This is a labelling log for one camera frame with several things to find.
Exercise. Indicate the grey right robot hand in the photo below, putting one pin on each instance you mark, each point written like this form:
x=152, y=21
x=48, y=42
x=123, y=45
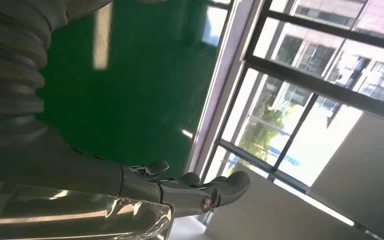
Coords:
x=79, y=169

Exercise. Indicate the green conveyor belt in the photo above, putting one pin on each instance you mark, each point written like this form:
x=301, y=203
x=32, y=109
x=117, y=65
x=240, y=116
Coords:
x=129, y=82

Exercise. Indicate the dark metal window frame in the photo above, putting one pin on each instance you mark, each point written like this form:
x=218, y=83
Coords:
x=328, y=87

